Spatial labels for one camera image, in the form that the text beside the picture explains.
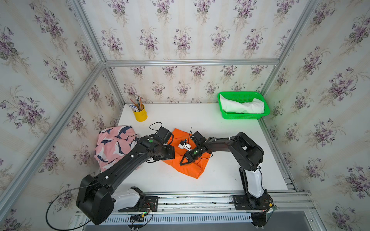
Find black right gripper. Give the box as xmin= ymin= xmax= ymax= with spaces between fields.
xmin=177 ymin=145 xmax=201 ymax=165

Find orange cloth garment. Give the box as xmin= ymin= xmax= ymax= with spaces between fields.
xmin=164 ymin=129 xmax=211 ymax=179

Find pink shark print garment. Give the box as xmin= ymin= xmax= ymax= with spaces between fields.
xmin=94 ymin=126 xmax=139 ymax=172

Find white shorts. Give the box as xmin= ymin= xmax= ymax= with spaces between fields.
xmin=220 ymin=95 xmax=265 ymax=114

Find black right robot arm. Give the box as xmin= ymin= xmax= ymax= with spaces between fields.
xmin=180 ymin=131 xmax=265 ymax=199

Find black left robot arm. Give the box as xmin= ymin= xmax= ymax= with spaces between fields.
xmin=76 ymin=127 xmax=174 ymax=225

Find yellow pencil cup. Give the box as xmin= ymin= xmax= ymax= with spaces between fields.
xmin=133 ymin=106 xmax=147 ymax=122

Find colored pencils bundle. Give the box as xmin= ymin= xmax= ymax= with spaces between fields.
xmin=129 ymin=96 xmax=144 ymax=112

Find green plastic basket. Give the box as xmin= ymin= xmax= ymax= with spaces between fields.
xmin=217 ymin=91 xmax=270 ymax=119

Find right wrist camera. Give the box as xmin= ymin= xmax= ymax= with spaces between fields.
xmin=178 ymin=139 xmax=192 ymax=151

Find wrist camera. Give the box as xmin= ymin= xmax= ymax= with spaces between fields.
xmin=153 ymin=127 xmax=173 ymax=144
xmin=178 ymin=139 xmax=192 ymax=151

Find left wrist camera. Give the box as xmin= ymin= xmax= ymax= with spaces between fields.
xmin=153 ymin=127 xmax=173 ymax=144

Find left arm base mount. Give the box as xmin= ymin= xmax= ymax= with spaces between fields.
xmin=115 ymin=186 xmax=159 ymax=212

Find aluminium rail frame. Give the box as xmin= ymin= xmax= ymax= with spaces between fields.
xmin=70 ymin=190 xmax=326 ymax=231

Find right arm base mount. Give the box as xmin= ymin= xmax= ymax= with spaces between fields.
xmin=232 ymin=167 xmax=274 ymax=212

